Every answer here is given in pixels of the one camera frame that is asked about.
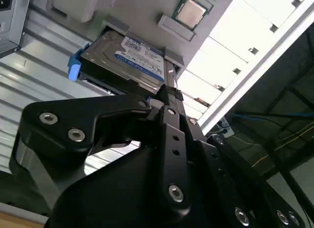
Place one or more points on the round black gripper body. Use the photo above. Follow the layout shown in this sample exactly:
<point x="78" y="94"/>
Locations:
<point x="122" y="188"/>

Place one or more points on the hard disk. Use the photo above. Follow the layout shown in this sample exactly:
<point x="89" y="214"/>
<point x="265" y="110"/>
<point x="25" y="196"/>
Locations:
<point x="137" y="58"/>

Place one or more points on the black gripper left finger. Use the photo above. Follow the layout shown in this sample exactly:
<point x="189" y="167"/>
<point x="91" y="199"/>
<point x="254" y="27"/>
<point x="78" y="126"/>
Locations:
<point x="61" y="120"/>

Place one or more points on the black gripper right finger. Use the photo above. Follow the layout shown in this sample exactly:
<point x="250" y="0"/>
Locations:
<point x="211" y="151"/>

